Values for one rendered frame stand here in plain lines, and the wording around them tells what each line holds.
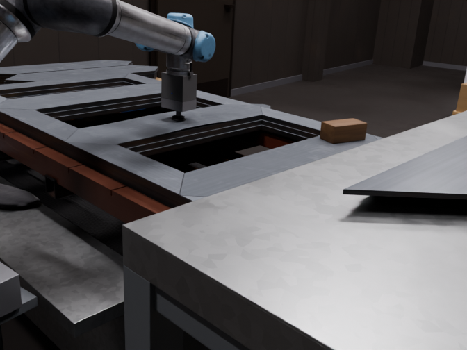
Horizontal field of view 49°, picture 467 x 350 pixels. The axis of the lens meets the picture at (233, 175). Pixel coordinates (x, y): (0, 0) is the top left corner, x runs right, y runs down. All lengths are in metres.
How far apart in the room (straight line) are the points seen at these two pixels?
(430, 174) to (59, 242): 0.89
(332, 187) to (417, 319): 0.24
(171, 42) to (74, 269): 0.56
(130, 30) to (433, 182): 0.77
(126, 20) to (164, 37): 0.13
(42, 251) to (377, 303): 0.94
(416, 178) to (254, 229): 0.20
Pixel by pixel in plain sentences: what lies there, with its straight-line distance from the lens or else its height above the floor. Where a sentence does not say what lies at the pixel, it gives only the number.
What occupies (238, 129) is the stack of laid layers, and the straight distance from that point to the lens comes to 1.62.
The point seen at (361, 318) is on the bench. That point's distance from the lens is 0.37.
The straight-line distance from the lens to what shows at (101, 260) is 1.17.
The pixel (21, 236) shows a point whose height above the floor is 0.68.
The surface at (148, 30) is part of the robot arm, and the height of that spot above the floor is 1.15.
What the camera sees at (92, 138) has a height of 0.86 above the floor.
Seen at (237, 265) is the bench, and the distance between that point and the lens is 0.41.
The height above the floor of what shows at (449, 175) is 1.07.
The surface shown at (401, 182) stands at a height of 1.07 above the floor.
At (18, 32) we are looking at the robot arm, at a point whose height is 1.14.
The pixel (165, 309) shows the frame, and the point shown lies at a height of 0.99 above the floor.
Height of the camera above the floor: 1.25
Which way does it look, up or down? 20 degrees down
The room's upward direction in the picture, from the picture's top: 3 degrees clockwise
